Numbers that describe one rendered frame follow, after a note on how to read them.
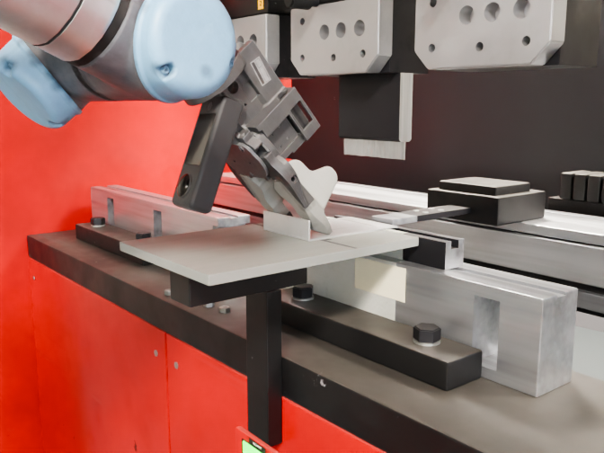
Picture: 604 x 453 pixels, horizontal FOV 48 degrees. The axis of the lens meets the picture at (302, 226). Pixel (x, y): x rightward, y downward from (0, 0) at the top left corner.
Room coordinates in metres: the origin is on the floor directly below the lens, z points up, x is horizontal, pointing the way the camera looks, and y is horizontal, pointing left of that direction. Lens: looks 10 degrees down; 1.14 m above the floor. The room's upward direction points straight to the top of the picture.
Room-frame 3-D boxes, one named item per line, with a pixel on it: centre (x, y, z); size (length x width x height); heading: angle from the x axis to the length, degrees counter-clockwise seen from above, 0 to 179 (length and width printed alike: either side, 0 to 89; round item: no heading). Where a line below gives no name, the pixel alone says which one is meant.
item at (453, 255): (0.78, -0.10, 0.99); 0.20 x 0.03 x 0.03; 39
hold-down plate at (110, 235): (1.24, 0.34, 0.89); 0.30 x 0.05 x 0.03; 39
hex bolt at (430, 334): (0.66, -0.13, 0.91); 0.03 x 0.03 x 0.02
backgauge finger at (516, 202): (0.90, -0.20, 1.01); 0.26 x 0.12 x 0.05; 129
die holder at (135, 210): (1.23, 0.26, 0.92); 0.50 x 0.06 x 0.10; 39
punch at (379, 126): (0.80, -0.08, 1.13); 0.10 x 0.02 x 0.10; 39
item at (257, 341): (0.69, 0.06, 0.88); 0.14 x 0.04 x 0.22; 129
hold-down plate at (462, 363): (0.74, -0.06, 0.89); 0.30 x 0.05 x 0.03; 39
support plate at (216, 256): (0.71, 0.03, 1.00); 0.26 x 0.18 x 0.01; 129
